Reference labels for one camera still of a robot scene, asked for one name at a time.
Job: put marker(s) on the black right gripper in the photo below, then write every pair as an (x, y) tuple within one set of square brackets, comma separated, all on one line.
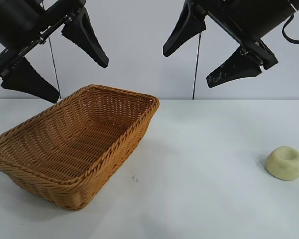
[(251, 17)]

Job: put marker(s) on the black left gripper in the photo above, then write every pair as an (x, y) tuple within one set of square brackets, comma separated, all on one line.
[(15, 20)]

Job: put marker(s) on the woven wicker basket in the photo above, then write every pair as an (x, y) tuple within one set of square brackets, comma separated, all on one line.
[(64, 139)]

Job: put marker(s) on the pale yellow egg yolk pastry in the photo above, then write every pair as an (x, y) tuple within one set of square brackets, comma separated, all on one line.
[(284, 169)]

